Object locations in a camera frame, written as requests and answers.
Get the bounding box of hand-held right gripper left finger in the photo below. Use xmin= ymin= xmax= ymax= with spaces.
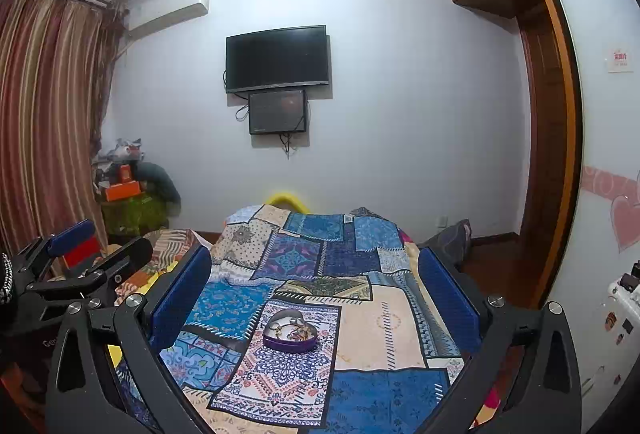
xmin=45 ymin=244 xmax=216 ymax=434

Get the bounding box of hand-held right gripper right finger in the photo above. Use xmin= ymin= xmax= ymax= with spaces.
xmin=415 ymin=247 xmax=584 ymax=434

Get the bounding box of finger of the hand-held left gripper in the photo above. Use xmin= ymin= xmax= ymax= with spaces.
xmin=10 ymin=219 xmax=96 ymax=288
xmin=25 ymin=237 xmax=154 ymax=310

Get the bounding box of purple heart-shaped tin box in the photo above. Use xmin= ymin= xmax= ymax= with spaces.
xmin=262 ymin=308 xmax=319 ymax=354

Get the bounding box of red gold braided bracelet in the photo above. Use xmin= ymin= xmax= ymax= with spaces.
xmin=279 ymin=317 xmax=313 ymax=340

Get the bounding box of red box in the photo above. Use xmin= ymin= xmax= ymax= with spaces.
xmin=62 ymin=237 xmax=104 ymax=276

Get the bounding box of orange patterned sheet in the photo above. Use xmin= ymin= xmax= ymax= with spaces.
xmin=114 ymin=229 xmax=202 ymax=306

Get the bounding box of green bag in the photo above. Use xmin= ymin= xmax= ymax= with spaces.
xmin=101 ymin=194 xmax=169 ymax=236

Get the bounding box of dark bag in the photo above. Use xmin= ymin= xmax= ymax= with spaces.
xmin=421 ymin=219 xmax=474 ymax=261

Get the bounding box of flat orange box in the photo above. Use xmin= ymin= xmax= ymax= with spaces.
xmin=102 ymin=181 xmax=142 ymax=201

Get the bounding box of blue patchwork quilt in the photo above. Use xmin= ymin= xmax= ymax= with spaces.
xmin=160 ymin=205 xmax=482 ymax=434

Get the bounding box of grey bundle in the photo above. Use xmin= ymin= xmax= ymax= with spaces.
xmin=134 ymin=161 xmax=182 ymax=218

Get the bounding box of grey white bag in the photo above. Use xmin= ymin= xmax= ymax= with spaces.
xmin=98 ymin=137 xmax=146 ymax=166

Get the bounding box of striped brown curtain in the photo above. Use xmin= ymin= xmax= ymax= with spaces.
xmin=0 ymin=0 xmax=127 ymax=266

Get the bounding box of yellow rounded object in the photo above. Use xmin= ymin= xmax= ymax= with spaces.
xmin=264 ymin=193 xmax=309 ymax=215

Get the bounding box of brown wooden door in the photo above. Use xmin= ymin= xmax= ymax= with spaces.
xmin=517 ymin=0 xmax=584 ymax=311

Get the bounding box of white door lock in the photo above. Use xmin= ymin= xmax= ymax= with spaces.
xmin=606 ymin=259 xmax=640 ymax=316

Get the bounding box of white air conditioner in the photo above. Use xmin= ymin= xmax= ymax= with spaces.
xmin=123 ymin=0 xmax=211 ymax=38

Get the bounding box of black white woven strap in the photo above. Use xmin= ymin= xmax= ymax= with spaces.
xmin=0 ymin=253 xmax=14 ymax=307

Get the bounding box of black monitor cable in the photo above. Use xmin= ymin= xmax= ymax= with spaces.
xmin=279 ymin=131 xmax=299 ymax=161

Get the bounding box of pink heart wall decal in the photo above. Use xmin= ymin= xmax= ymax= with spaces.
xmin=580 ymin=163 xmax=640 ymax=255

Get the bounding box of small black wall monitor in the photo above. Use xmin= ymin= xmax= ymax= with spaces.
xmin=248 ymin=89 xmax=308 ymax=135

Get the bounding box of black wall television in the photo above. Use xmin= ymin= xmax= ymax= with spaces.
xmin=224 ymin=25 xmax=331 ymax=94

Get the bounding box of red white wall sticker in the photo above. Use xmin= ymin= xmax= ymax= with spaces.
xmin=608 ymin=45 xmax=635 ymax=74

